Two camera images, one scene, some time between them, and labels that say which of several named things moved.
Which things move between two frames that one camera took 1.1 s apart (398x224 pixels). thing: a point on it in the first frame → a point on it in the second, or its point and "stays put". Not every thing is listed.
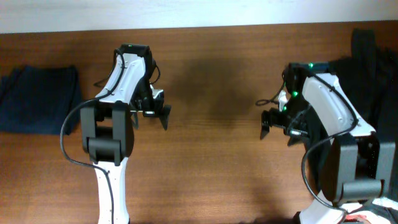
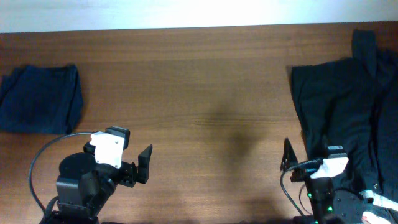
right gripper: (300, 128) → (288, 158)
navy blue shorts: (38, 99) stays put
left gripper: (153, 108) → (130, 176)
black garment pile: (369, 79) stays put
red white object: (365, 216) stays put
